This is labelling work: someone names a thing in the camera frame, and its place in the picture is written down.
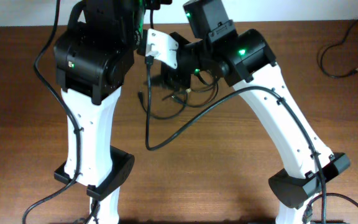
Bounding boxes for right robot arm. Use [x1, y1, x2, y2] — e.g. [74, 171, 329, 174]
[162, 1, 350, 223]

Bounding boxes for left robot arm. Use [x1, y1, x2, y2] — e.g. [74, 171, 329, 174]
[53, 1, 162, 223]

